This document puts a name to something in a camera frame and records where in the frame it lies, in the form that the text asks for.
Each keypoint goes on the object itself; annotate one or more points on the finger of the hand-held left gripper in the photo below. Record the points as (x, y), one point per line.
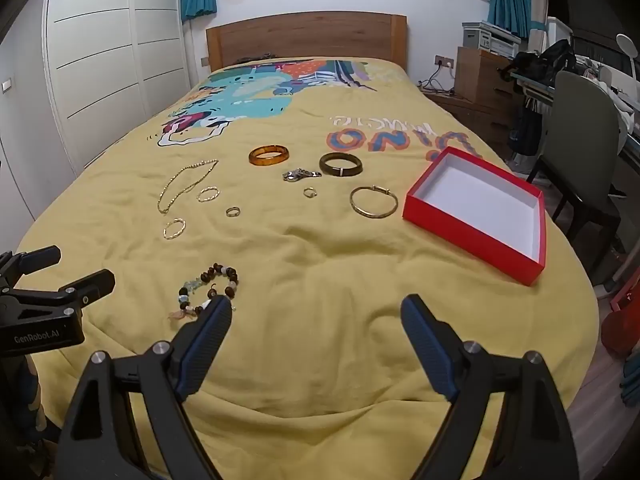
(92, 282)
(35, 257)

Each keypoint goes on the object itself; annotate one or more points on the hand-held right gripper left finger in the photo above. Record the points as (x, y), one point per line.
(206, 345)

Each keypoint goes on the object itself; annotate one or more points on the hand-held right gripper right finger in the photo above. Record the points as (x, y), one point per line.
(429, 350)

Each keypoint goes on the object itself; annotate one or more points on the red cardboard box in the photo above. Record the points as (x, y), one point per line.
(480, 200)

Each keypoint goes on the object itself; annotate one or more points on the person's camouflage clothing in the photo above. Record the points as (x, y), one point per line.
(37, 410)

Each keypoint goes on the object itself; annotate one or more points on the twisted gold hoop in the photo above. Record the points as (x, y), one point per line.
(166, 232)
(199, 195)

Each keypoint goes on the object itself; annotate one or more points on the yellow printed blanket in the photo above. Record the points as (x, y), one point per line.
(310, 260)

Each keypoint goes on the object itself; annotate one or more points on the thin gold bangle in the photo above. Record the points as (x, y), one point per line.
(380, 189)

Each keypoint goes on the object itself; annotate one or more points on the amber bangle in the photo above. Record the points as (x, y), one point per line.
(267, 161)

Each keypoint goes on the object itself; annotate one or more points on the dark olive bangle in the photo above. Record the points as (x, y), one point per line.
(340, 172)

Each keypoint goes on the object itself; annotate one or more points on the teal cloth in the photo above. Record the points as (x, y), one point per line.
(631, 380)

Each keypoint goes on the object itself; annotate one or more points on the white wardrobe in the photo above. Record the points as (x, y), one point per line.
(100, 60)

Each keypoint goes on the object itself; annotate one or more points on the low wooden nightstand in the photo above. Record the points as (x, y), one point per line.
(475, 120)

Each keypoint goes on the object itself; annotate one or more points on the dark hanging clothes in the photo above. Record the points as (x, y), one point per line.
(525, 130)

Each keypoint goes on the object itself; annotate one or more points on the grey-green chair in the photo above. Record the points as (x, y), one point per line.
(580, 125)

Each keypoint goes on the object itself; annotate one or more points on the wooden cabinet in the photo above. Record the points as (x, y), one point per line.
(482, 75)

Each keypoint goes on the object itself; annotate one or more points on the desk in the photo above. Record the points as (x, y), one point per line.
(537, 86)

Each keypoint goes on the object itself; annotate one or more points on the black bag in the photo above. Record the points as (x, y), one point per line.
(542, 60)

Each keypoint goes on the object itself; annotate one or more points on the white printer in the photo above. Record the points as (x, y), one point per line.
(492, 37)

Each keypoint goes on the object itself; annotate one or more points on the wooden headboard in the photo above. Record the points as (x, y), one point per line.
(300, 35)

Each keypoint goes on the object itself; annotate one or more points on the white desk lamp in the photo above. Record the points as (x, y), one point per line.
(627, 45)

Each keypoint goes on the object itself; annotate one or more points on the white wall switch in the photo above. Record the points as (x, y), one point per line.
(6, 84)

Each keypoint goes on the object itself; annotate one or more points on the wall socket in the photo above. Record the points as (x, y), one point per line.
(444, 61)

